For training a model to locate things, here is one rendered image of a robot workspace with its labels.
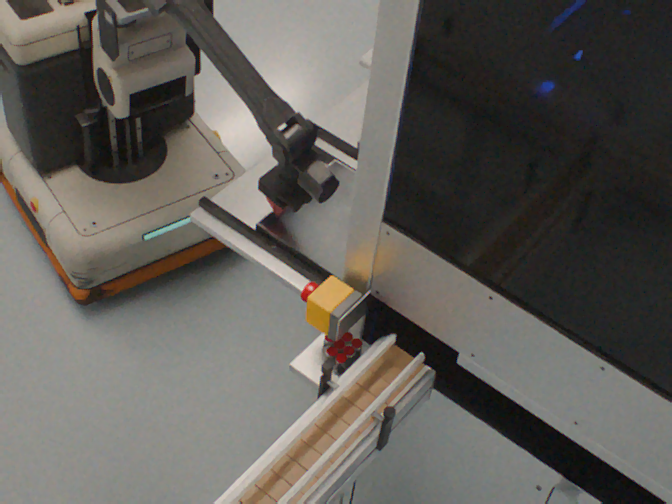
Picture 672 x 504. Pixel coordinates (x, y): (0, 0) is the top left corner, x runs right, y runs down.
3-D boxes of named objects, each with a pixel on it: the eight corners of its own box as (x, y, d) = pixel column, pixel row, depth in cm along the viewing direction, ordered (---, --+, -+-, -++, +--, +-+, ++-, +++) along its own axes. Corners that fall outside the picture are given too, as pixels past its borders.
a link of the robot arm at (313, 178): (304, 114, 188) (271, 141, 185) (348, 152, 185) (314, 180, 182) (304, 147, 199) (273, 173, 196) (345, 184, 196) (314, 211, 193)
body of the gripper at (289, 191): (293, 215, 199) (300, 192, 193) (256, 185, 202) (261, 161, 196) (314, 198, 203) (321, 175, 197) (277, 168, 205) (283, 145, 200)
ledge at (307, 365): (389, 367, 189) (390, 362, 187) (347, 411, 182) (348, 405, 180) (331, 328, 194) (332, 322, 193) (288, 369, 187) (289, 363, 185)
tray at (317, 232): (461, 249, 208) (464, 237, 206) (387, 322, 194) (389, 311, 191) (333, 170, 221) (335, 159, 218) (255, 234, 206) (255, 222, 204)
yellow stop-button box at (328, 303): (359, 319, 184) (363, 294, 178) (334, 342, 180) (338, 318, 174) (327, 297, 186) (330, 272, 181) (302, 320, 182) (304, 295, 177)
